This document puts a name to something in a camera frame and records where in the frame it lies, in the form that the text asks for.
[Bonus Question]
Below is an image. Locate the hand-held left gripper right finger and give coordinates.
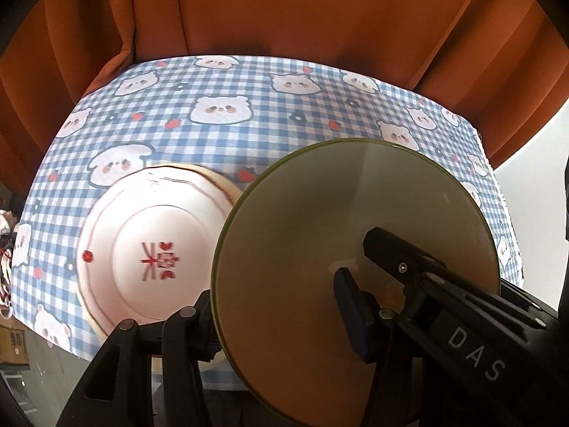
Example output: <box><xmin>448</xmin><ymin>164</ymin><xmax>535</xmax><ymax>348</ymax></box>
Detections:
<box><xmin>333</xmin><ymin>267</ymin><xmax>430</xmax><ymax>427</ymax></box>

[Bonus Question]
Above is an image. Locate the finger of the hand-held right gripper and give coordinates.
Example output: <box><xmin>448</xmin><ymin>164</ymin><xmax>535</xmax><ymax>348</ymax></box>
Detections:
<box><xmin>362</xmin><ymin>227</ymin><xmax>450</xmax><ymax>296</ymax></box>

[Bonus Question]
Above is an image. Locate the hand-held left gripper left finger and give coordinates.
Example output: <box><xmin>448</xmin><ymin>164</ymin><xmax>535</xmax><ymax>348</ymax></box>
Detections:
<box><xmin>58</xmin><ymin>290</ymin><xmax>220</xmax><ymax>427</ymax></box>

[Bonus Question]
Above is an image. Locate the small green floral bowl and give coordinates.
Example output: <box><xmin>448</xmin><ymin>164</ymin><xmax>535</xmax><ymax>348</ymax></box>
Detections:
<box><xmin>211</xmin><ymin>138</ymin><xmax>501</xmax><ymax>424</ymax></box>

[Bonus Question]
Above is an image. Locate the white plate with red print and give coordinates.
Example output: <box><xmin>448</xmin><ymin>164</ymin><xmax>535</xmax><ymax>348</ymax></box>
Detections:
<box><xmin>76</xmin><ymin>165</ymin><xmax>243</xmax><ymax>327</ymax></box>

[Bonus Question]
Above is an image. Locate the scalloped yellow floral plate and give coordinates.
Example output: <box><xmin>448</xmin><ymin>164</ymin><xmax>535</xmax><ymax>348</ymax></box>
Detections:
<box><xmin>86</xmin><ymin>162</ymin><xmax>243</xmax><ymax>372</ymax></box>

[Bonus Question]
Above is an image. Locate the blue checked bear tablecloth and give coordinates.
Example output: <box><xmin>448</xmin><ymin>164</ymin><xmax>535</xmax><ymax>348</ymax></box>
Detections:
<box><xmin>11</xmin><ymin>54</ymin><xmax>525</xmax><ymax>379</ymax></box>

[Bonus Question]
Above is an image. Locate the cardboard box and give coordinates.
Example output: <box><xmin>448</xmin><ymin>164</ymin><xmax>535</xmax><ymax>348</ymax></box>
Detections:
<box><xmin>0</xmin><ymin>324</ymin><xmax>32</xmax><ymax>368</ymax></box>

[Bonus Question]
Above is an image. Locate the pile of clothes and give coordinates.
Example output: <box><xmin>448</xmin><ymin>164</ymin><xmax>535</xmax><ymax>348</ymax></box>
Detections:
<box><xmin>0</xmin><ymin>208</ymin><xmax>18</xmax><ymax>321</ymax></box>

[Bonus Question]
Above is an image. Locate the orange curtain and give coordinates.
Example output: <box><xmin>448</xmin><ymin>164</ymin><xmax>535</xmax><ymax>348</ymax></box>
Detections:
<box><xmin>0</xmin><ymin>0</ymin><xmax>569</xmax><ymax>241</ymax></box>

